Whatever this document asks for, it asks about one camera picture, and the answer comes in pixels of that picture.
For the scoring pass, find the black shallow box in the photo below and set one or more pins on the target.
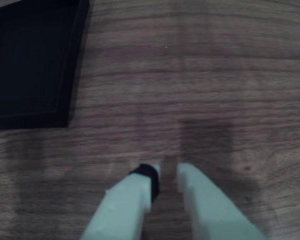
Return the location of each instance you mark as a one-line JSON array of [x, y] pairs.
[[27, 62]]

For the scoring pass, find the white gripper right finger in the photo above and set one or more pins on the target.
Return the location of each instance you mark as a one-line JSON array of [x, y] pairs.
[[210, 215]]

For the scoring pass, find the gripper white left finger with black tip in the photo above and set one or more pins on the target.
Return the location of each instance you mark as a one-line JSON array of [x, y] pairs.
[[125, 207]]

